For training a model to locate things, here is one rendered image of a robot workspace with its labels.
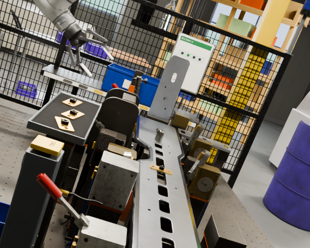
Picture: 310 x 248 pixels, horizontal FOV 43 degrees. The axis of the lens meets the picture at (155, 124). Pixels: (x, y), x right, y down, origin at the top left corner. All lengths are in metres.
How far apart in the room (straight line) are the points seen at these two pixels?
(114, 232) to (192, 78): 1.63
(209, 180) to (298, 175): 2.90
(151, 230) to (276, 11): 1.73
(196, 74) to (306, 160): 2.21
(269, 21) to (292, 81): 8.55
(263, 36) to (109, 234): 1.84
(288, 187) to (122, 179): 3.47
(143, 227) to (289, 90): 10.11
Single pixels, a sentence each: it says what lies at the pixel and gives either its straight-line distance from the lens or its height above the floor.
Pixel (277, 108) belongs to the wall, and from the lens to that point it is 10.98.
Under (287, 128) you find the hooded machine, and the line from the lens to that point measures 6.21.
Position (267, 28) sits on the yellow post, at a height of 1.64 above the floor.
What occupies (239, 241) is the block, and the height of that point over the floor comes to 1.03.
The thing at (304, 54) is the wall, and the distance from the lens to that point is 10.97.
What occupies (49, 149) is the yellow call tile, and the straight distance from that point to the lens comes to 0.85.
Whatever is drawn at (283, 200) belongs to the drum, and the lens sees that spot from 4.42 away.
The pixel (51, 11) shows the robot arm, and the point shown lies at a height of 1.36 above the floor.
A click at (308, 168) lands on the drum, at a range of 4.29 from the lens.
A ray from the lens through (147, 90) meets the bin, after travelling 2.15.
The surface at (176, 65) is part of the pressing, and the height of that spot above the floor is 1.30.
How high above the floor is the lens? 1.48
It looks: 14 degrees down
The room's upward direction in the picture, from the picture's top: 21 degrees clockwise
